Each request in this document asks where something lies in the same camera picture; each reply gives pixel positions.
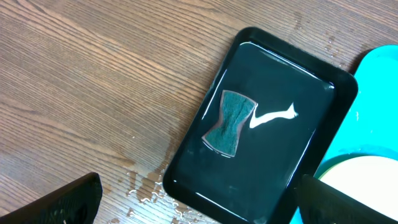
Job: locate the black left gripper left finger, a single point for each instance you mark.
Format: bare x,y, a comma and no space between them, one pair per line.
77,202

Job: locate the teal plastic tray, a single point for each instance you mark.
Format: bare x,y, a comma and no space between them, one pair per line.
370,127

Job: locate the black plastic tray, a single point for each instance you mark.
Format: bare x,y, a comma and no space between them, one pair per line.
301,103

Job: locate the yellow plate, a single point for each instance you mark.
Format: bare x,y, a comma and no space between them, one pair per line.
371,180

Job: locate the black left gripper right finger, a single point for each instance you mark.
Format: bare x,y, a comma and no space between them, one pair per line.
321,204

